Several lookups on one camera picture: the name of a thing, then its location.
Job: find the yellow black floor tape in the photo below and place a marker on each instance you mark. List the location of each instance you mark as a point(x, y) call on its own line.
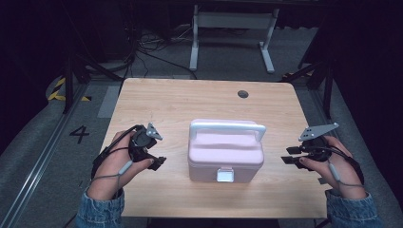
point(56, 94)

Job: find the metal floor rail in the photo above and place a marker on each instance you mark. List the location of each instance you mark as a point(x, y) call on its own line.
point(34, 171)

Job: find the person's right hand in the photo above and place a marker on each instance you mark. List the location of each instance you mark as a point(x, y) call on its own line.
point(343, 174)

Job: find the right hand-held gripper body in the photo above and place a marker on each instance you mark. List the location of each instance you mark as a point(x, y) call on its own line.
point(316, 150)

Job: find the white desk frame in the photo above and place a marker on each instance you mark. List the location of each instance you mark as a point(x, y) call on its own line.
point(234, 20)

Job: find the black metal stand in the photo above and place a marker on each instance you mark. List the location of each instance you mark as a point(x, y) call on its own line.
point(328, 88)
point(68, 82)

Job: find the person's left hand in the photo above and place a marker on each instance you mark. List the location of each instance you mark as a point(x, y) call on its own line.
point(111, 171)

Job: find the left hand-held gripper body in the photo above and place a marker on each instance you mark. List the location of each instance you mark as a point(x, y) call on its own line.
point(142, 142)

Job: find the dark round table grommet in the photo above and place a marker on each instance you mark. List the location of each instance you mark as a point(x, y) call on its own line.
point(242, 94)

